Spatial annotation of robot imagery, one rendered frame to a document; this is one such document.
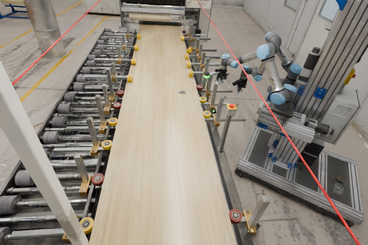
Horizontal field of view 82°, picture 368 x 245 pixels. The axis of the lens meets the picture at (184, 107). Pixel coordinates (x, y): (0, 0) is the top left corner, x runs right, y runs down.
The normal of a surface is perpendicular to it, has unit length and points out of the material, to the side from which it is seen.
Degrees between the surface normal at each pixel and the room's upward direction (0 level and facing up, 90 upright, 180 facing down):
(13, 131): 90
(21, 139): 90
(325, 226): 0
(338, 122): 90
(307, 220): 0
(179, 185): 0
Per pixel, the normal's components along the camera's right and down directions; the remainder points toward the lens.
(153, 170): 0.07, -0.79
